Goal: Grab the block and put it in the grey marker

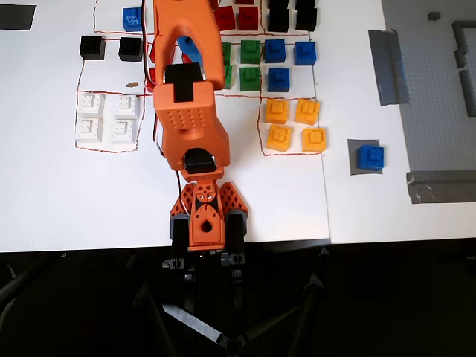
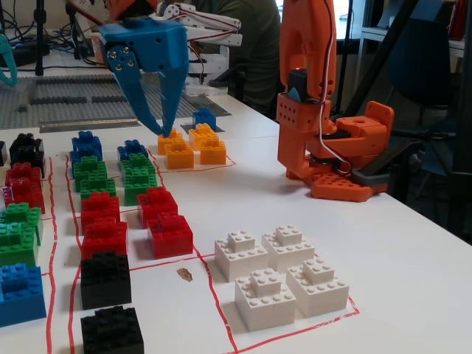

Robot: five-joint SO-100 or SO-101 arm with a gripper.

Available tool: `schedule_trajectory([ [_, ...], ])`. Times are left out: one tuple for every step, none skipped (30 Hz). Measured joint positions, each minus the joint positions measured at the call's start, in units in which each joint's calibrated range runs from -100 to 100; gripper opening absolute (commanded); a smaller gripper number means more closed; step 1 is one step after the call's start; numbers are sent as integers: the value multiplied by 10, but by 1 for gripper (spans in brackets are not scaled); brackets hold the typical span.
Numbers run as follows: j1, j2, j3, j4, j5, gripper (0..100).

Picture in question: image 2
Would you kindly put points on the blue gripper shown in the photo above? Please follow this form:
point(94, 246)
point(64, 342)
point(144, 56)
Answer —
point(155, 48)

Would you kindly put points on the small blue lego block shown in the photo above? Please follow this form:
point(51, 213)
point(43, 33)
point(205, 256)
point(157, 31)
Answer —
point(204, 118)

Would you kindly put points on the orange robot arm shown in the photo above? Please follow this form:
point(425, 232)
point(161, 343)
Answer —
point(306, 48)

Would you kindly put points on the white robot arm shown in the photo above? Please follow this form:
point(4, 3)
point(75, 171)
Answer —
point(221, 38)

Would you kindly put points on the short grey brick row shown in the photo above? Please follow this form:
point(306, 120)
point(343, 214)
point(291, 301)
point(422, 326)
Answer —
point(107, 99)

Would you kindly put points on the red white patterned box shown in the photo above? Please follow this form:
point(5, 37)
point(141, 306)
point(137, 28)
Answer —
point(97, 53)

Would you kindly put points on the wide grey tape strip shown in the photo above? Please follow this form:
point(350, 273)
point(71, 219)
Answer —
point(206, 101)

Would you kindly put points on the yellow lego stack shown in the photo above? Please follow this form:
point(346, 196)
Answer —
point(203, 133)
point(177, 138)
point(213, 153)
point(179, 158)

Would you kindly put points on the black stand pole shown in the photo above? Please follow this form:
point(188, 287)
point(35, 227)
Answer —
point(39, 37)
point(76, 48)

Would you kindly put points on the long grey brick row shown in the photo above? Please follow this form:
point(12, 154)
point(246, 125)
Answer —
point(66, 81)

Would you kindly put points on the long grey tape strip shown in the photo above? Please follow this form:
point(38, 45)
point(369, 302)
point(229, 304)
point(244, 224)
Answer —
point(81, 125)

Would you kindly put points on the green lego stack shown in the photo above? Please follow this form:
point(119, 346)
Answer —
point(22, 217)
point(142, 190)
point(97, 188)
point(137, 164)
point(90, 167)
point(18, 250)

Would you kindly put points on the grey lego baseplate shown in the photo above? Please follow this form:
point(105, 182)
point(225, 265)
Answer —
point(55, 112)

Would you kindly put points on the person in green shirt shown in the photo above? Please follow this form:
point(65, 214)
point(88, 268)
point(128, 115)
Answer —
point(258, 55)

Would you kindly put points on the red lego stack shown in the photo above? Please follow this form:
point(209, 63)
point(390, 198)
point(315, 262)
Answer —
point(105, 239)
point(169, 237)
point(26, 197)
point(156, 203)
point(99, 206)
point(22, 173)

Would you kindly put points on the black box device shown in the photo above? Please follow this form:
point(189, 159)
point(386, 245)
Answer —
point(22, 57)

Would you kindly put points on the small grey brick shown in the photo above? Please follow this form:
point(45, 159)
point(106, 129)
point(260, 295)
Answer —
point(23, 108)

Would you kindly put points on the teal gripper claw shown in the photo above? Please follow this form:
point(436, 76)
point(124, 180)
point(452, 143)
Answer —
point(8, 51)

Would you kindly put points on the black lego stack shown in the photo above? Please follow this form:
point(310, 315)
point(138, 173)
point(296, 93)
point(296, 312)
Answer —
point(105, 280)
point(110, 332)
point(26, 153)

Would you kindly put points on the white lego stack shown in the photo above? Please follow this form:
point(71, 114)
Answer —
point(287, 247)
point(236, 254)
point(321, 291)
point(265, 306)

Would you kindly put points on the brown paper scrap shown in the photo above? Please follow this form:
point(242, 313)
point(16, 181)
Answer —
point(184, 274)

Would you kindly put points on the black slanted pole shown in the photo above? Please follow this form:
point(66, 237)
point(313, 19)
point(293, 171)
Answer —
point(380, 59)

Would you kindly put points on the grey black table clamp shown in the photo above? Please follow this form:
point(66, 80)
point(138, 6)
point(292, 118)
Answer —
point(372, 177)

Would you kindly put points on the large blue lego stack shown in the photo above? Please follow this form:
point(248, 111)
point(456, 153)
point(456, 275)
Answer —
point(22, 298)

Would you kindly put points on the dark blue chair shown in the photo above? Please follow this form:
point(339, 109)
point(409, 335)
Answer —
point(420, 62)

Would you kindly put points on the red object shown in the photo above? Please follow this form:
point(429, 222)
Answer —
point(457, 22)

